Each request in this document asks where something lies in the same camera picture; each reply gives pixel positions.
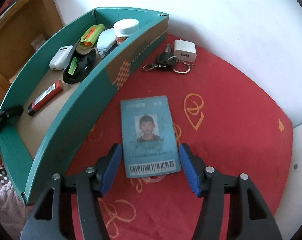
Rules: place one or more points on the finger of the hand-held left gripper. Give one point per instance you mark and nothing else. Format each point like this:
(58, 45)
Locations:
(12, 112)

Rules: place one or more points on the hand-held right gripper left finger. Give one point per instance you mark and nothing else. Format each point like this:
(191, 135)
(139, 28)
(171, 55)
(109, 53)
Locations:
(110, 170)

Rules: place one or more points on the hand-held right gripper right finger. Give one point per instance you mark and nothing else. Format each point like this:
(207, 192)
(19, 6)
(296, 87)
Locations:
(188, 170)

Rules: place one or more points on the blue photo id card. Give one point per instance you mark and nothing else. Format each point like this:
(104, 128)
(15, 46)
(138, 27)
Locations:
(141, 155)

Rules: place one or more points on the red lighter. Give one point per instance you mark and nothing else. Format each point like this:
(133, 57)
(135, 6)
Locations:
(44, 97)

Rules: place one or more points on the teal cardboard box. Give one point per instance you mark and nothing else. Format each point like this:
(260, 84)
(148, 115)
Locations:
(65, 130)

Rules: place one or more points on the white earbuds case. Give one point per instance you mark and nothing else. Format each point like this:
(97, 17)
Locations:
(59, 58)

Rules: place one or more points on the black case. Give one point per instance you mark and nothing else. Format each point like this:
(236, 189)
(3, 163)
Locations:
(83, 67)

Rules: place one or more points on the green utility knife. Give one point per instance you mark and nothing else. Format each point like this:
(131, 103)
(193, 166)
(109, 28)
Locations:
(94, 31)

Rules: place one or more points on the grey-blue correction tape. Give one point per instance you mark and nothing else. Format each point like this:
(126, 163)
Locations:
(105, 40)

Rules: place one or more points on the white lidded jar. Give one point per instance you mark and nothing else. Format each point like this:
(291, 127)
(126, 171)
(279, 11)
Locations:
(126, 27)

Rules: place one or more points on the clear plastic bag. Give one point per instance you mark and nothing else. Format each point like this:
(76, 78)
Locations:
(38, 42)

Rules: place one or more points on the red blanket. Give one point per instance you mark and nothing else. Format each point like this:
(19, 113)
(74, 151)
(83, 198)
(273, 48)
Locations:
(228, 105)

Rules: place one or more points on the pink fuzzy cloth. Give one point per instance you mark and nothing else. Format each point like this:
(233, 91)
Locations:
(5, 205)

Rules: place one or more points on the wooden shelf cabinet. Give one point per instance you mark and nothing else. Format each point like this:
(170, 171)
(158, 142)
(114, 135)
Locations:
(20, 30)

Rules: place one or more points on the wooden headboard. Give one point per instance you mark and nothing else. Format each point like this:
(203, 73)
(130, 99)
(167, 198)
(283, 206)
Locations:
(294, 150)

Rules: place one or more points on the silver carabiner clip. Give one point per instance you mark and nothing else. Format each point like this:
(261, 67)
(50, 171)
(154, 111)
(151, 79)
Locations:
(154, 66)

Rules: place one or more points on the black car key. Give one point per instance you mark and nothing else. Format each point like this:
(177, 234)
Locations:
(164, 60)

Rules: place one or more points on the white usb charger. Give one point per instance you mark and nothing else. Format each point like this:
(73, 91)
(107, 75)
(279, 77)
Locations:
(184, 51)

